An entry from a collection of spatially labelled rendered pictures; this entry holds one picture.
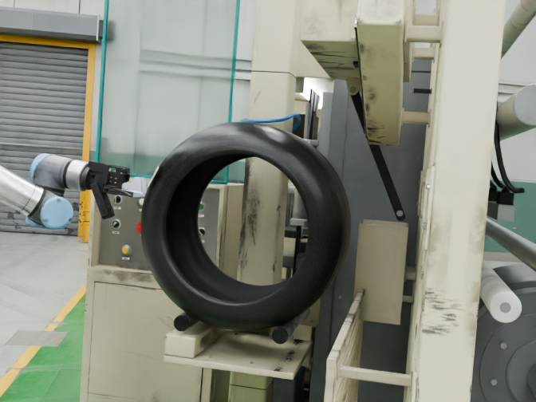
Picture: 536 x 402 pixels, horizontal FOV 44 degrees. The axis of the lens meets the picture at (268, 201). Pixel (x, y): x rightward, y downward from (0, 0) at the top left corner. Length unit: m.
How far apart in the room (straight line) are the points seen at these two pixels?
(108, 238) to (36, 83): 8.65
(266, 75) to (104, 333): 1.25
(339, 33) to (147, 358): 1.64
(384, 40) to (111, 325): 1.73
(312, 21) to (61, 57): 9.85
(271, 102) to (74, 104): 9.14
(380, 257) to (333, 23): 0.81
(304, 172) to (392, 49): 0.42
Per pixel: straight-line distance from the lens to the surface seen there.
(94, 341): 2.80
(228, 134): 1.77
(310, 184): 1.72
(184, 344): 1.89
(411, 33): 1.50
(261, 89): 2.17
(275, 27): 2.19
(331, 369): 1.29
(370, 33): 1.43
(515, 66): 12.41
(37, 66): 11.32
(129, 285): 2.69
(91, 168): 2.02
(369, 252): 2.04
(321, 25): 1.53
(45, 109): 11.23
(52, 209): 1.91
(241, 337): 2.14
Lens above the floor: 1.35
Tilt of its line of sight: 3 degrees down
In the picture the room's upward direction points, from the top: 4 degrees clockwise
